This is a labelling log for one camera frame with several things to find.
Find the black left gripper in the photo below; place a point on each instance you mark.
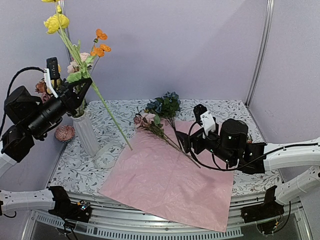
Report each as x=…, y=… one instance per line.
x=71, y=97

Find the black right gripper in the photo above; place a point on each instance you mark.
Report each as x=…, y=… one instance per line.
x=196, y=138

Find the blue hydrangea flower stem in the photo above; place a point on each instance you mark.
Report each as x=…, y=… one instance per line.
x=166, y=107

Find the mauve and white rose stem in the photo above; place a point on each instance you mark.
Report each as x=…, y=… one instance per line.
x=41, y=88

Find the artificial flower bouquet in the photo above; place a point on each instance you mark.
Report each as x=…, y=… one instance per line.
x=152, y=122

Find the orange poppy flower stem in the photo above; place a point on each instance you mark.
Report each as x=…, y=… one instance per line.
x=99, y=48

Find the pink wrapping paper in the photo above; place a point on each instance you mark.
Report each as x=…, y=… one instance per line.
x=155, y=178

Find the white ribbed ceramic vase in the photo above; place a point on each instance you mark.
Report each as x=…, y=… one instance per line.
x=85, y=132

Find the bright yellow poppy stem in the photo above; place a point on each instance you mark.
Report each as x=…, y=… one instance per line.
x=93, y=85

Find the cream printed ribbon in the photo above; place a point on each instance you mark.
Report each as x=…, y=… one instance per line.
x=107, y=156

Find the pale yellow rose stem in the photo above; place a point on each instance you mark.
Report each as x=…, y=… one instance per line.
x=55, y=75

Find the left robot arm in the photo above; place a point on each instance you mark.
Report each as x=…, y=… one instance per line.
x=32, y=121

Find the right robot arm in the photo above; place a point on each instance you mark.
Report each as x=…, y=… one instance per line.
x=229, y=143

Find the pink patterned small object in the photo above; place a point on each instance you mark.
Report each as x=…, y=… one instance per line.
x=65, y=133

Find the floral patterned tablecloth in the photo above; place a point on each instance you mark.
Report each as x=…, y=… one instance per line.
x=75, y=170

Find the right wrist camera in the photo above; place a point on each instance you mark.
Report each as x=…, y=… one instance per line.
x=205, y=120

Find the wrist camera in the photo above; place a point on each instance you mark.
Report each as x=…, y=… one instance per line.
x=47, y=78
x=205, y=120

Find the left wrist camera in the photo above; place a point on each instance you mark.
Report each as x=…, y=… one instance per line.
x=47, y=78

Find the left aluminium frame post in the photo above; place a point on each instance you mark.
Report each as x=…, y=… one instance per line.
x=58, y=23

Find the aluminium frame post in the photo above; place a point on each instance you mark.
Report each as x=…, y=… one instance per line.
x=58, y=23
x=261, y=52

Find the aluminium front rail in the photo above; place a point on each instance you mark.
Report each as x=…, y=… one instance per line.
x=111, y=220

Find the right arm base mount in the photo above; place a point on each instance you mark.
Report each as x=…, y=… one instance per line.
x=268, y=209

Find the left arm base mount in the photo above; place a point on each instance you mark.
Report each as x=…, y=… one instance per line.
x=64, y=208

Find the right aluminium frame post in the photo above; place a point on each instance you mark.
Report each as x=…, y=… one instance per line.
x=261, y=52

